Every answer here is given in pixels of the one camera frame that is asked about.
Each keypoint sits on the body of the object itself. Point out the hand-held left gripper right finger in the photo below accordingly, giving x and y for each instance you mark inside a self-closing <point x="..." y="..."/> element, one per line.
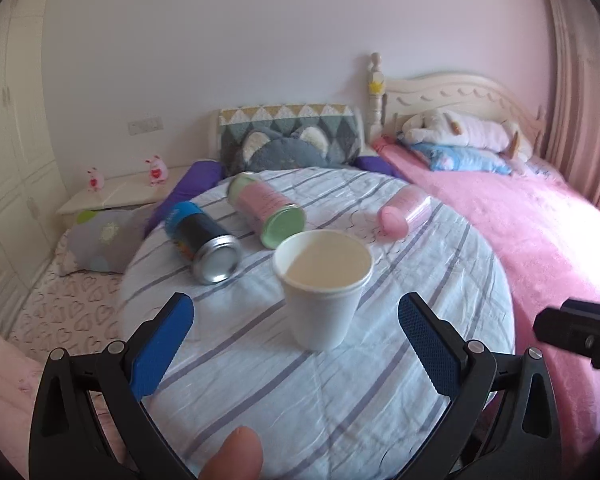
<point x="430" y="350"/>

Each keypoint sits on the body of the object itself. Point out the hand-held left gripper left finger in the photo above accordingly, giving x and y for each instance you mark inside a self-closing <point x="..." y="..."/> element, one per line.
<point x="162" y="345"/>

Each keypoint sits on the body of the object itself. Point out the white paper cup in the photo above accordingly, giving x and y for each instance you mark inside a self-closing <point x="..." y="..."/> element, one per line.
<point x="320" y="315"/>

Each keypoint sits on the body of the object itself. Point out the pink plastic cup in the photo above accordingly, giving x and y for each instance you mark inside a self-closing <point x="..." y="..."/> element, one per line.
<point x="405" y="207"/>

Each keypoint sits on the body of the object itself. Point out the person's left hand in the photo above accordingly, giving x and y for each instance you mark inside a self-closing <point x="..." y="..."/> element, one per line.
<point x="237" y="455"/>

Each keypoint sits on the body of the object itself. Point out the heart print bed sheet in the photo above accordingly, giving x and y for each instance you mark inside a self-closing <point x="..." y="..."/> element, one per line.
<point x="65" y="305"/>

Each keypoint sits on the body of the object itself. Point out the blue and black can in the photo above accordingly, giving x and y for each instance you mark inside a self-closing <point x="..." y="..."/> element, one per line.
<point x="195" y="232"/>

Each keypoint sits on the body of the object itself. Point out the grey flower cushion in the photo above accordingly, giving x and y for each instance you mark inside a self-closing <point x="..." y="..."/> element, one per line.
<point x="105" y="235"/>

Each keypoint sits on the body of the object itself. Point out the purple pillow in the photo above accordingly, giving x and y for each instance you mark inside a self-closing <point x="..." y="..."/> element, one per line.
<point x="372" y="164"/>
<point x="180" y="190"/>

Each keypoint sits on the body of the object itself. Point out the cream nightstand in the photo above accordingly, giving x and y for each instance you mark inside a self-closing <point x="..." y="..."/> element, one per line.
<point x="125" y="192"/>

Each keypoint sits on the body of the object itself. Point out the pale pink floral blanket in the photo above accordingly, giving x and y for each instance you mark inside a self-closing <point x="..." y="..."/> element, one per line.
<point x="5" y="390"/>

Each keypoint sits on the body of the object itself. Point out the pink and green can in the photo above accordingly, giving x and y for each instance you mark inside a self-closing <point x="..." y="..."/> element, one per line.
<point x="260" y="202"/>

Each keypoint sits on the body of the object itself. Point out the pink pig figurine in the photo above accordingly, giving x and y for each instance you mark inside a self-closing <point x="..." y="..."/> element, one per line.
<point x="156" y="171"/>
<point x="95" y="180"/>

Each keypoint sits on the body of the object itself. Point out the blue printed pillow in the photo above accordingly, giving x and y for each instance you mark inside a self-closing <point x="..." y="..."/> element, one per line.
<point x="460" y="157"/>

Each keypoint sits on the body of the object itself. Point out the pink curtain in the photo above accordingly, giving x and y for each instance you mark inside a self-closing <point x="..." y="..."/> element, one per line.
<point x="590" y="110"/>

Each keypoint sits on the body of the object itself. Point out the grey bear-ear cushion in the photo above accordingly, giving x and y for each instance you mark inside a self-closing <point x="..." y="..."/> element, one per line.
<point x="280" y="155"/>

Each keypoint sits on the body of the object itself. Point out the white plush toy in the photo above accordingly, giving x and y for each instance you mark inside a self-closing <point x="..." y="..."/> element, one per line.
<point x="475" y="130"/>

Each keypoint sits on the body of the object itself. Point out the cream wardrobe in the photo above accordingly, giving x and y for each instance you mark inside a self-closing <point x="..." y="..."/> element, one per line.
<point x="10" y="160"/>

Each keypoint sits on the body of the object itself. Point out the cream bed headboard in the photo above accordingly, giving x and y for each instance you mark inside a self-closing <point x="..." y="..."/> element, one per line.
<point x="430" y="95"/>

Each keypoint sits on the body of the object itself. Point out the diamond patterned cushion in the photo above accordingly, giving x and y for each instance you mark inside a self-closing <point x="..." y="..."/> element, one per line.
<point x="290" y="115"/>

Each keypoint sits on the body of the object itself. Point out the white wall socket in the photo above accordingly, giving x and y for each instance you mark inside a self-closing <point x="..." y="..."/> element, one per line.
<point x="146" y="125"/>

